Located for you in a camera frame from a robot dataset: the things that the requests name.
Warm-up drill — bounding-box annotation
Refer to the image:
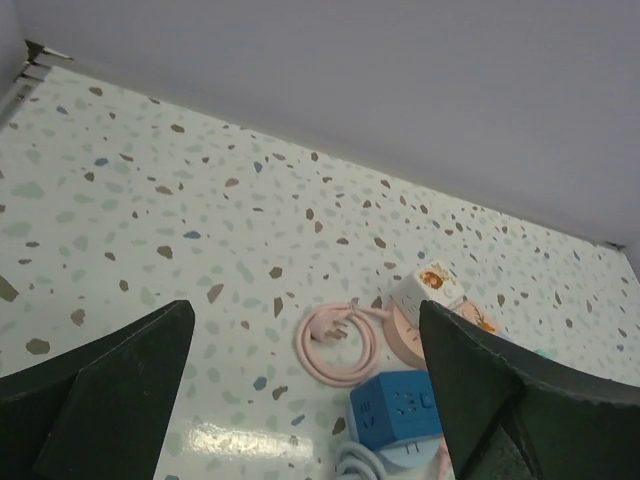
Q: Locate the pink coiled power cable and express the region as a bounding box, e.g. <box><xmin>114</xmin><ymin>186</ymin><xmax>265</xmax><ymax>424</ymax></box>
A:
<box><xmin>294</xmin><ymin>298</ymin><xmax>395</xmax><ymax>388</ymax></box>

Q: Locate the pink round socket base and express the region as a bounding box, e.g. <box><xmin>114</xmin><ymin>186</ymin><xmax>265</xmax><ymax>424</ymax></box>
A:
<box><xmin>383</xmin><ymin>302</ymin><xmax>427</xmax><ymax>370</ymax></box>

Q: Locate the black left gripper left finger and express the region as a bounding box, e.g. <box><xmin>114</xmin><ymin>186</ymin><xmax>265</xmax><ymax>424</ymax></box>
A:
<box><xmin>1</xmin><ymin>300</ymin><xmax>195</xmax><ymax>479</ymax></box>

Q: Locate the light blue coiled cable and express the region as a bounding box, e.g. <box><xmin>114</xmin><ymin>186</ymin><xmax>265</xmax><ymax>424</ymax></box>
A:
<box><xmin>333</xmin><ymin>440</ymin><xmax>387</xmax><ymax>480</ymax></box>

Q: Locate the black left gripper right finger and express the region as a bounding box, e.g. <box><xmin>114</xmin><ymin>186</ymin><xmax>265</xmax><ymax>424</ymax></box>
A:
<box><xmin>419</xmin><ymin>301</ymin><xmax>639</xmax><ymax>480</ymax></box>

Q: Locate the blue cube socket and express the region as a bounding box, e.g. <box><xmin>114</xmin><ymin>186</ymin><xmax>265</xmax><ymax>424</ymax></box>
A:
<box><xmin>350</xmin><ymin>370</ymin><xmax>443</xmax><ymax>451</ymax></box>

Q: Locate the pink deer cube socket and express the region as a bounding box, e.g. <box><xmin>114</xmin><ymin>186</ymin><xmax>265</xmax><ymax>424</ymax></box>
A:
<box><xmin>454</xmin><ymin>299</ymin><xmax>502</xmax><ymax>335</ymax></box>

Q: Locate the white tiger cube socket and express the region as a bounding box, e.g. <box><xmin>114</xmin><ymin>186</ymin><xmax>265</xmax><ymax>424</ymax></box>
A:
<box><xmin>391</xmin><ymin>260</ymin><xmax>465</xmax><ymax>327</ymax></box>

